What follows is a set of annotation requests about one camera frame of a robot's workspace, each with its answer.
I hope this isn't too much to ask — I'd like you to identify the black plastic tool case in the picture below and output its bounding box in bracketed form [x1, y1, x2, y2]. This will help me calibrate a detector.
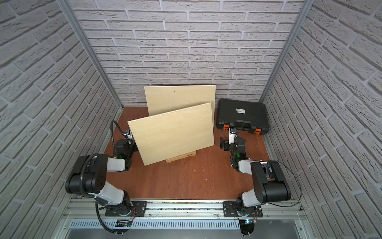
[216, 99, 270, 135]

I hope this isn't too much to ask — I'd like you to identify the right thin black cable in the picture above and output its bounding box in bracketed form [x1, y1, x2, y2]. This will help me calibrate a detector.
[267, 162, 302, 208]

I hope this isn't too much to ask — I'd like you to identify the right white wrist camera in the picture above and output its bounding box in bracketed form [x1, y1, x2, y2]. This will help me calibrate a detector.
[228, 127, 237, 144]

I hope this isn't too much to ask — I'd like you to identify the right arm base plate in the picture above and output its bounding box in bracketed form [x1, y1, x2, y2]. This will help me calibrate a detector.
[222, 201, 263, 218]

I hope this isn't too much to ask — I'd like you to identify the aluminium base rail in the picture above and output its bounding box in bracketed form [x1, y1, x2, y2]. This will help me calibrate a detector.
[59, 198, 308, 222]

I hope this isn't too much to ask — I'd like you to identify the small wooden easel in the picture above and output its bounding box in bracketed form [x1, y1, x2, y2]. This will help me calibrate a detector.
[166, 151, 197, 163]

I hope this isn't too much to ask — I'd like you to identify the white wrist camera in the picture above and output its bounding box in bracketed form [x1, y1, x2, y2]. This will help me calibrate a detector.
[123, 129, 133, 140]
[228, 127, 237, 144]

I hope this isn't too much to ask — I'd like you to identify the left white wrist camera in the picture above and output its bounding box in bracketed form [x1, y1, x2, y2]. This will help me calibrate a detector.
[123, 129, 133, 140]

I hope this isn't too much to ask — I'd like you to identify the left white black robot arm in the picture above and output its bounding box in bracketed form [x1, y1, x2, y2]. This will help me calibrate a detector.
[65, 138, 137, 216]

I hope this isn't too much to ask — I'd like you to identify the left black corrugated cable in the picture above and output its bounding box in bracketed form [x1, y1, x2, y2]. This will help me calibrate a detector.
[109, 120, 126, 157]

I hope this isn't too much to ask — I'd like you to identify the light plywood board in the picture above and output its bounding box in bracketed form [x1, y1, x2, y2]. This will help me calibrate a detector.
[128, 103, 214, 166]
[141, 85, 216, 122]

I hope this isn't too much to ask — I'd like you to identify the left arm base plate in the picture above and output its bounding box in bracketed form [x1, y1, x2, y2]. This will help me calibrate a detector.
[105, 200, 148, 217]

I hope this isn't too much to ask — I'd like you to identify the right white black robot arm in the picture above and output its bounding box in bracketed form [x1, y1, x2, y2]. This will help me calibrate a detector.
[220, 137, 291, 217]

